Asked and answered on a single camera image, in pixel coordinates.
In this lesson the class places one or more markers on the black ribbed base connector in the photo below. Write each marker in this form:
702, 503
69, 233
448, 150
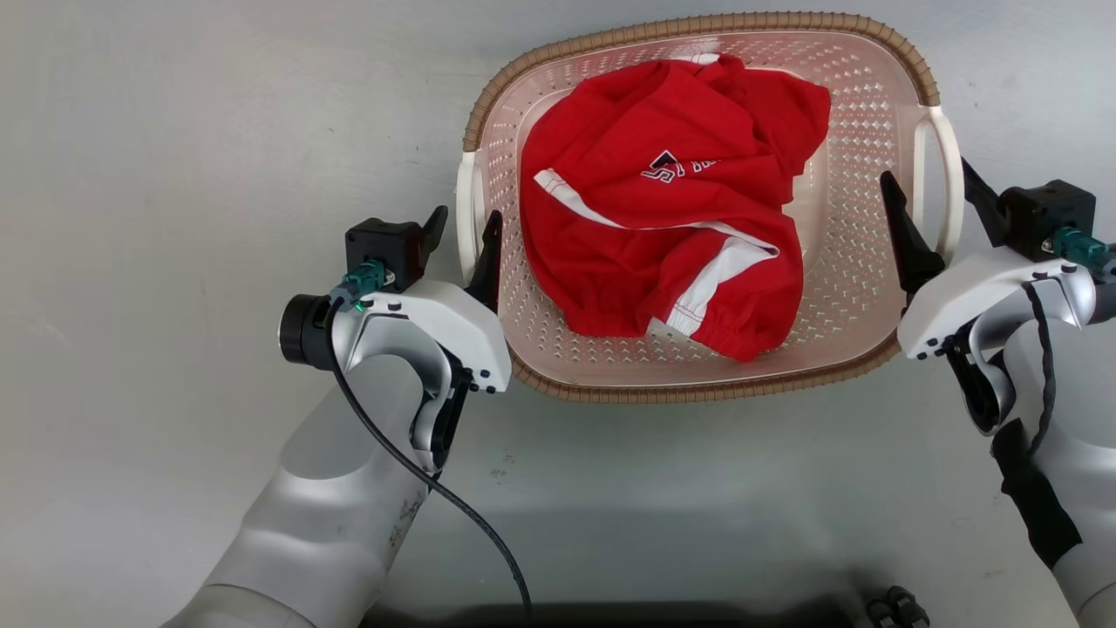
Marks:
898, 608

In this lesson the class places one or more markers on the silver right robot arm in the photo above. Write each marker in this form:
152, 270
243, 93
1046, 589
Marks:
1077, 436

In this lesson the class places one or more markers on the white laundry basket brown rim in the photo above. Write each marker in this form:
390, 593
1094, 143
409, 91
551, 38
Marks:
859, 131

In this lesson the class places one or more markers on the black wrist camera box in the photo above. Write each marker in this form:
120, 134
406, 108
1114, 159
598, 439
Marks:
388, 244
1051, 216

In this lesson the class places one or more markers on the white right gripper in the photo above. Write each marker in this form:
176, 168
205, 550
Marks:
959, 292

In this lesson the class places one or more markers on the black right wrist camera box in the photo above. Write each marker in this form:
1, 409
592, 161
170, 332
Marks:
1051, 216

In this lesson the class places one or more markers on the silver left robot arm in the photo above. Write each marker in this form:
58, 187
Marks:
331, 488

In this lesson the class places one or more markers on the red garment with white stripes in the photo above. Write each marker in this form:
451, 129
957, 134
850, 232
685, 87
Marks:
663, 253

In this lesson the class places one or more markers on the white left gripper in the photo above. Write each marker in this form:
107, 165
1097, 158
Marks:
462, 336

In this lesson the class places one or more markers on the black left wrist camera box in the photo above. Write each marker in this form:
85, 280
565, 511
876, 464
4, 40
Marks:
388, 244

